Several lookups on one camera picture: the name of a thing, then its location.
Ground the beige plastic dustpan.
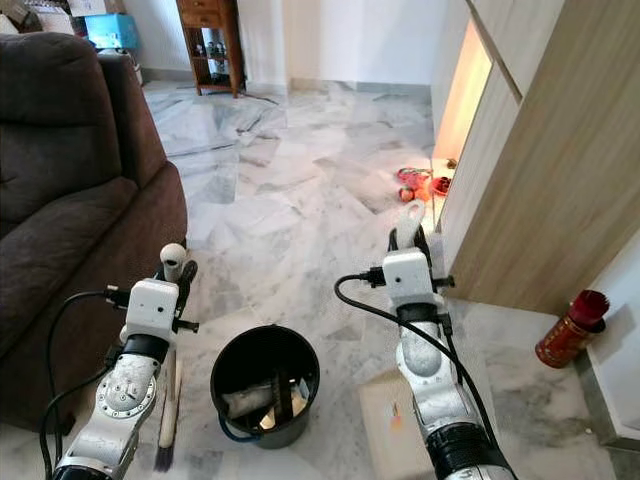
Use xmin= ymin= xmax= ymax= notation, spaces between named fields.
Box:
xmin=358 ymin=198 xmax=439 ymax=480

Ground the orange fruit pile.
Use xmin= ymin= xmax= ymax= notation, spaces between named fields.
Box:
xmin=400 ymin=185 xmax=431 ymax=205

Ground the black round waste bin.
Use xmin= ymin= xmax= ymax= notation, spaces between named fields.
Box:
xmin=210 ymin=325 xmax=322 ymax=450

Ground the white cardboard box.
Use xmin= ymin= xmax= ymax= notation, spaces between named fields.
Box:
xmin=222 ymin=385 xmax=273 ymax=419

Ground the dark brown fabric sofa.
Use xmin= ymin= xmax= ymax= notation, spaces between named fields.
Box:
xmin=0 ymin=32 xmax=189 ymax=433

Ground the dark brown flat strip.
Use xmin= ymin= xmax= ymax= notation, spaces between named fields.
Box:
xmin=272 ymin=372 xmax=296 ymax=426

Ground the brown cardboard packet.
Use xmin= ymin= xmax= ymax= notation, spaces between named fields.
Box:
xmin=290 ymin=388 xmax=312 ymax=418

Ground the light wooden cabinet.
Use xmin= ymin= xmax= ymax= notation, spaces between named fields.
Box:
xmin=430 ymin=0 xmax=640 ymax=316

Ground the red cylindrical can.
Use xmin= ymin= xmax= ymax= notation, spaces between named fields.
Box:
xmin=535 ymin=290 xmax=611 ymax=369

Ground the blue box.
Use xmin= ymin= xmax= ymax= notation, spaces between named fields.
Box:
xmin=85 ymin=13 xmax=141 ymax=51

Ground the small dark wooden shelf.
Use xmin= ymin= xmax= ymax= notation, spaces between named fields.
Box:
xmin=176 ymin=0 xmax=247 ymax=98

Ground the cardboard box stack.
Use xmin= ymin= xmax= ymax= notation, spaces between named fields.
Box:
xmin=0 ymin=0 xmax=126 ymax=33

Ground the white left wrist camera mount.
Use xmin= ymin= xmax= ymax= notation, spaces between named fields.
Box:
xmin=125 ymin=278 xmax=181 ymax=341

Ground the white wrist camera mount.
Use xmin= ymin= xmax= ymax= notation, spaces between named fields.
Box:
xmin=125 ymin=278 xmax=181 ymax=341
xmin=380 ymin=248 xmax=437 ymax=307

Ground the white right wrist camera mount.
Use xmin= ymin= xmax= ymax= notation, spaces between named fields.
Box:
xmin=380 ymin=248 xmax=437 ymax=307

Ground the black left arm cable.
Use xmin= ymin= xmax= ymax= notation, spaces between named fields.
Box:
xmin=40 ymin=288 xmax=133 ymax=480

